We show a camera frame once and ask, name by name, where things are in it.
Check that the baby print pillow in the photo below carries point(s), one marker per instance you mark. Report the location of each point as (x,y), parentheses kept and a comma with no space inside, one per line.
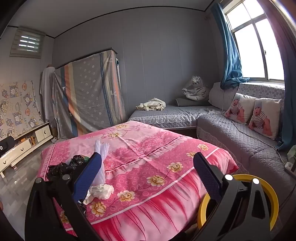
(263,118)
(238,106)

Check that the blue curtain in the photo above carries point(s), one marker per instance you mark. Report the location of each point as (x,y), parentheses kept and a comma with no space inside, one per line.
(229,58)
(289,104)

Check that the window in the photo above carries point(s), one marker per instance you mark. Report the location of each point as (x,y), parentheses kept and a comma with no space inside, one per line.
(252,46)

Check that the white tiger plush toy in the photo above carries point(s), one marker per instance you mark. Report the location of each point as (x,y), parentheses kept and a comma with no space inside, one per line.
(197,89)

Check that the black plastic bag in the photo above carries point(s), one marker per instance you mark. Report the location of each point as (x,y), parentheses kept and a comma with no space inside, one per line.
(57,170)

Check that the cartoon wall poster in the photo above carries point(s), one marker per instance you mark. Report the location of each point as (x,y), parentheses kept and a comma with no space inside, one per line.
(18,106)

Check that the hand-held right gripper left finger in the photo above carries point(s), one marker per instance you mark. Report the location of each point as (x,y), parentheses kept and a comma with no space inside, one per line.
(89,171)

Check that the white low cabinet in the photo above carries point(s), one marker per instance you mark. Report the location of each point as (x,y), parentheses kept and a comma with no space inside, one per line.
(23,146)

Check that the white power strip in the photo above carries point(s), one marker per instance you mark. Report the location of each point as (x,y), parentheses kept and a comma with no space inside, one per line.
(290,166)

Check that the yellow bin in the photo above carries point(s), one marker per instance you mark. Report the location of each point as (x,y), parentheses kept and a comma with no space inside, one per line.
(203,210)

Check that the white hanging cloth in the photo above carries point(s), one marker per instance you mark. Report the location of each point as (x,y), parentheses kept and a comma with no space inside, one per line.
(47,92)

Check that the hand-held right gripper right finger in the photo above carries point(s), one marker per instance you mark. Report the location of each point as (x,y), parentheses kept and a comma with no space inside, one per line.
(207,173)

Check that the grey window blind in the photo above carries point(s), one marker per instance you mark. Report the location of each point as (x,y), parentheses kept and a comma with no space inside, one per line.
(27,42)

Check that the beige crumpled cloth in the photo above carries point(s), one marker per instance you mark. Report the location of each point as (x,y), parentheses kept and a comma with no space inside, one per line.
(151,104)

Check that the striped sheet over wardrobe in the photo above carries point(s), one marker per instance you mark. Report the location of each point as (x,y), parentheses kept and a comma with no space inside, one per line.
(92,92)

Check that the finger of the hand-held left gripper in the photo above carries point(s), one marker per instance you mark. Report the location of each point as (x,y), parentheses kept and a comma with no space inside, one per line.
(7,144)

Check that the grey quilted cushion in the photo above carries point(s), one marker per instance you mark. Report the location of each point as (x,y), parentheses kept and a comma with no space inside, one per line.
(217,97)

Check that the grey quilted sofa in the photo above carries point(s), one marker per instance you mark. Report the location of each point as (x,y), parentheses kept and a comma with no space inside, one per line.
(231,139)

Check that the pink floral blanket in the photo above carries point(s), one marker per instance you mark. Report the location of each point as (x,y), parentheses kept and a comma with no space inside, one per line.
(150,150)

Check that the grey bolster pillow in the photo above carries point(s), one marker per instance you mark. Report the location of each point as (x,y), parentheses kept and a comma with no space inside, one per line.
(182,102)

